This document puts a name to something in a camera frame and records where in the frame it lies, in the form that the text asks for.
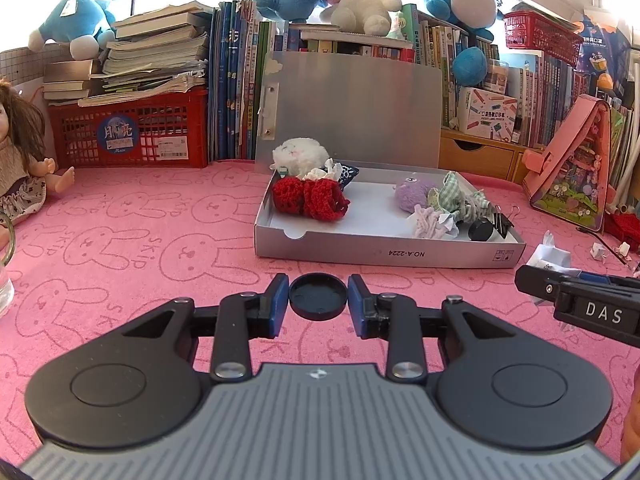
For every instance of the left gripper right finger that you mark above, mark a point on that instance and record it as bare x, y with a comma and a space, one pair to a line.
404, 325

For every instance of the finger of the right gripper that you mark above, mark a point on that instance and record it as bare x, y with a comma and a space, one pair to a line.
544, 285
608, 279

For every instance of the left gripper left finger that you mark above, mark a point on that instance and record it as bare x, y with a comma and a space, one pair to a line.
232, 324

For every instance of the black round lid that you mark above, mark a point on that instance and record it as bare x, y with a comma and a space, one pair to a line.
318, 296

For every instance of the black round puck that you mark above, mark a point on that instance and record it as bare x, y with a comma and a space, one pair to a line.
481, 230

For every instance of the pink white fuzzy cloth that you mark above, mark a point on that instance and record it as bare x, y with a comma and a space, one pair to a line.
432, 224

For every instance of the red knitted item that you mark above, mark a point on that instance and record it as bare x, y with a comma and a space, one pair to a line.
322, 200

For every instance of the person's right hand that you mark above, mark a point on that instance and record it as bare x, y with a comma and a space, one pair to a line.
630, 443

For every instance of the white charger plug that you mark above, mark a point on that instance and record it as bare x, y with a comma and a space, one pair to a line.
623, 249

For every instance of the red cloth at right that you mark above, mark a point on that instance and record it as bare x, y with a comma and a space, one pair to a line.
624, 227

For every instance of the black binder clip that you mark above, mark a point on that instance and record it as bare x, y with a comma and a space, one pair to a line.
502, 220

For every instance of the white pipes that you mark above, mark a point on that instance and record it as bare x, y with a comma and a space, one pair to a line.
632, 154

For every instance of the pink triangular pencil case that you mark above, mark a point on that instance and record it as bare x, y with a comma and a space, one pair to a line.
569, 178

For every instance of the purple fuzzy plush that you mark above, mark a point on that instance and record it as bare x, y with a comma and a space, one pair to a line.
411, 192

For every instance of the green checked cloth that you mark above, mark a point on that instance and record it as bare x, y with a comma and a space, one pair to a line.
464, 207

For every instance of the blue patterned pouch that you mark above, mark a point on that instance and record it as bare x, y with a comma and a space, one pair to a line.
343, 174

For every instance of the wooden drawer unit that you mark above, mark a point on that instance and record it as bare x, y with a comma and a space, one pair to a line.
473, 155

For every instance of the white fluffy plush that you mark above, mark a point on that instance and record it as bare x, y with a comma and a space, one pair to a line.
296, 157

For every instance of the white colourful box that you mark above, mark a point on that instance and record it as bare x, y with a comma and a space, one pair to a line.
487, 114

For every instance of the row of books right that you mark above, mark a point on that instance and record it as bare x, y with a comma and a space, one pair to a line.
545, 87

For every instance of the red plastic crate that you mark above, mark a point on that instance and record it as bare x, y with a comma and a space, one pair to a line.
165, 130

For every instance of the grey open cardboard box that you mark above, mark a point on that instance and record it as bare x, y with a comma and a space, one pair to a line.
383, 117

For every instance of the blue cardboard box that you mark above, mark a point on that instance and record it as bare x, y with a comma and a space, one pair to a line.
604, 56

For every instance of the brown haired doll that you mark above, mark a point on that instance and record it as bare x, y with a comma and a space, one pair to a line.
28, 176

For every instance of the red basket on books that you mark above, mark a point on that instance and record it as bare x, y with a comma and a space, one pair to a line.
530, 30

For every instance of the row of blue books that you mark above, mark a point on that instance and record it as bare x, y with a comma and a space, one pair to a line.
236, 52

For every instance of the stack of books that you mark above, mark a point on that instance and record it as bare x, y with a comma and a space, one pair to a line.
157, 52

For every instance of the large blue plush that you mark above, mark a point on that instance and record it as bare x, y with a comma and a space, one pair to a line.
465, 10

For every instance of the blue white plush left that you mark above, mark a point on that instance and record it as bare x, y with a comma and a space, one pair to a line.
84, 25

